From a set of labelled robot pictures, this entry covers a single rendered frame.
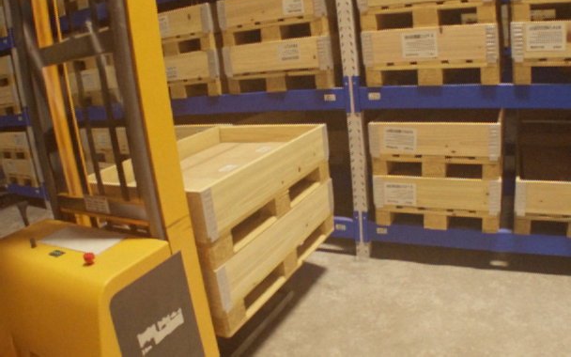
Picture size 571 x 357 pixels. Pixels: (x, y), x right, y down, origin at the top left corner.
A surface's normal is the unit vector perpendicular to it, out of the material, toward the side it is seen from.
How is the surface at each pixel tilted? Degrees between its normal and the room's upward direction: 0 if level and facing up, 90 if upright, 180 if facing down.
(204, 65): 90
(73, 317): 74
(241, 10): 90
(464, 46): 90
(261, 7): 90
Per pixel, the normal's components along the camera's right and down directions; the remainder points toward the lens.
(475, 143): -0.48, 0.29
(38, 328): -0.48, 0.01
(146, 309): 0.88, 0.04
